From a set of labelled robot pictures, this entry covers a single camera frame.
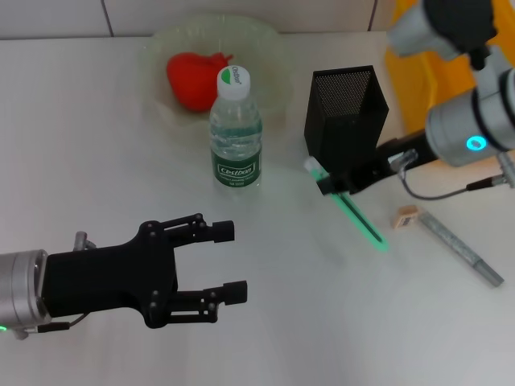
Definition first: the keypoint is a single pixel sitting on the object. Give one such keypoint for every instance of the orange knitted toy fruit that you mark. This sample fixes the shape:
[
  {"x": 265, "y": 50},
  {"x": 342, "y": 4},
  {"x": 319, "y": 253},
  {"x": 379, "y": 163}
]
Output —
[{"x": 193, "y": 80}]

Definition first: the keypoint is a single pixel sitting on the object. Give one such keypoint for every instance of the yellow plastic bin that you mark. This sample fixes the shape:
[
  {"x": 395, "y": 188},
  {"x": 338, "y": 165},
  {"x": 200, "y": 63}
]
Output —
[{"x": 442, "y": 80}]

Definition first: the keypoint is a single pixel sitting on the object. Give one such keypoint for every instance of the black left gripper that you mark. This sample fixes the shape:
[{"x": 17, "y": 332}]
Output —
[{"x": 108, "y": 277}]

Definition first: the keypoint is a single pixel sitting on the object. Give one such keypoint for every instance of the pale green glass bowl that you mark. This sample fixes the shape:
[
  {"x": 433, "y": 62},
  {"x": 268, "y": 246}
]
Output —
[{"x": 257, "y": 48}]

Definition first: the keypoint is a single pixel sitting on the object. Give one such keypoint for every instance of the silver glitter pen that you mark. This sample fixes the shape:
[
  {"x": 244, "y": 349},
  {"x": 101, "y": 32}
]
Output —
[{"x": 454, "y": 245}]

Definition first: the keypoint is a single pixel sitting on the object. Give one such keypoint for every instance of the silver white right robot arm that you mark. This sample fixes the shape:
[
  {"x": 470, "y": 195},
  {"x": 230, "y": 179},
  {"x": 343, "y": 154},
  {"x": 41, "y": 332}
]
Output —
[{"x": 454, "y": 128}]

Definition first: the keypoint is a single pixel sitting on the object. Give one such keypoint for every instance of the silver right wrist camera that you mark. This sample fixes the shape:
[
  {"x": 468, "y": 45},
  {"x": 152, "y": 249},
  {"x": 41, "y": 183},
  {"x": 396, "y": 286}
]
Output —
[{"x": 414, "y": 32}]

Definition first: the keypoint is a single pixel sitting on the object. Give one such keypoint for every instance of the small beige eraser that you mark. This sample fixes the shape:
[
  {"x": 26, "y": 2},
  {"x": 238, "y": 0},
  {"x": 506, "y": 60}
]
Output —
[{"x": 404, "y": 219}]

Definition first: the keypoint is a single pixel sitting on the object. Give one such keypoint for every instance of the green utility knife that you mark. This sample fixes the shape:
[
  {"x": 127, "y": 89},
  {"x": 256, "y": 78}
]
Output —
[{"x": 362, "y": 227}]

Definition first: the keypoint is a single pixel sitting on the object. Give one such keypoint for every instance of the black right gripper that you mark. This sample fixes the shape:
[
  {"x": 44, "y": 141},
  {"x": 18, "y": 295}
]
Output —
[{"x": 386, "y": 165}]

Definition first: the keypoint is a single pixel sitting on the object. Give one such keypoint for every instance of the black mesh pen holder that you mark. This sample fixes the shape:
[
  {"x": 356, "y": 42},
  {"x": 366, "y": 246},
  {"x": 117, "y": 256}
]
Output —
[{"x": 342, "y": 120}]

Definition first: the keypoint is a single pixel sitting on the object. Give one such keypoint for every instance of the clear green-label water bottle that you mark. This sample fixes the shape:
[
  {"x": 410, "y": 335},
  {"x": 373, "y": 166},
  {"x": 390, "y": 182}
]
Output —
[{"x": 237, "y": 169}]

